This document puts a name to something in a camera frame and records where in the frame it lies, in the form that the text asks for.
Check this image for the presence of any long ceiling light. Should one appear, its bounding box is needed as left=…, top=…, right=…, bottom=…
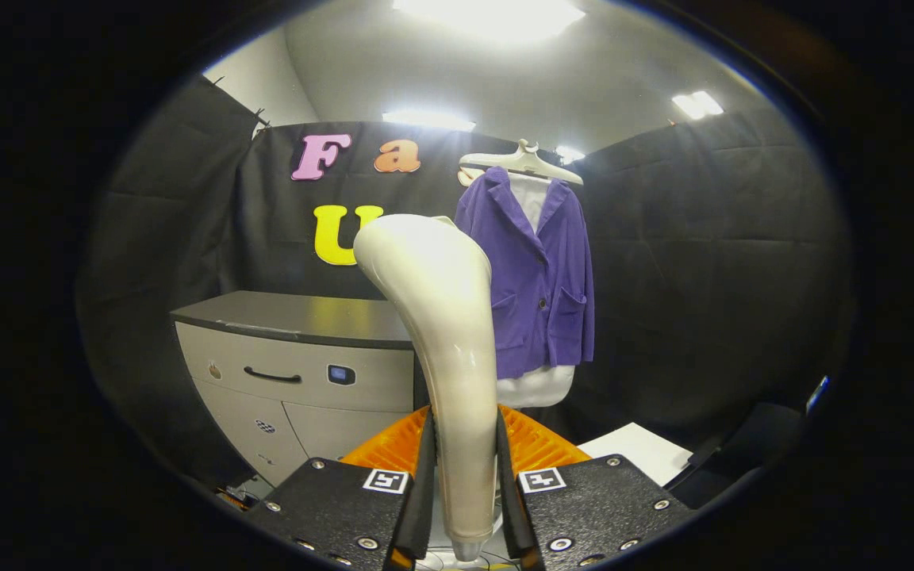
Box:
left=382, top=109, right=477, bottom=132

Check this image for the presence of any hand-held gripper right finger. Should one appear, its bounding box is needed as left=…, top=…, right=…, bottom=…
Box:
left=497, top=403, right=696, bottom=571

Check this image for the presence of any purple jacket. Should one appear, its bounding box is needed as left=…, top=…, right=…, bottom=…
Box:
left=454, top=165, right=596, bottom=380

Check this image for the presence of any white garment steamer head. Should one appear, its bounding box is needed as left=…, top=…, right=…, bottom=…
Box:
left=352, top=213, right=499, bottom=562

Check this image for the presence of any black cabinet drawer handle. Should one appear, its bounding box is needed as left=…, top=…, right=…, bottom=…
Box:
left=243, top=366, right=303, bottom=385

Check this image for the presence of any large ceiling light panel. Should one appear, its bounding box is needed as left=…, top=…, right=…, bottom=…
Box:
left=390, top=0, right=587, bottom=44

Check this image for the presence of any white clothes hanger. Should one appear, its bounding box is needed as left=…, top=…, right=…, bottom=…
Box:
left=459, top=139, right=585, bottom=186

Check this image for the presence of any double ceiling light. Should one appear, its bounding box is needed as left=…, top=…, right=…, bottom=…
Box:
left=671, top=90, right=725, bottom=121

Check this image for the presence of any grey cabinet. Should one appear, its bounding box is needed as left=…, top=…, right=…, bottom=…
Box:
left=170, top=289, right=418, bottom=486

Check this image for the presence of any white floor board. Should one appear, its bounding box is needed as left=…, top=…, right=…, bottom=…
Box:
left=576, top=422, right=694, bottom=487

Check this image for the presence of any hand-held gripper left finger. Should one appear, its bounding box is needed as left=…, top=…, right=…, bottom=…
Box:
left=244, top=403, right=437, bottom=571

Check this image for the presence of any black backdrop cloth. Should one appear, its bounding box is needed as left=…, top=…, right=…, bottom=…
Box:
left=76, top=75, right=854, bottom=492

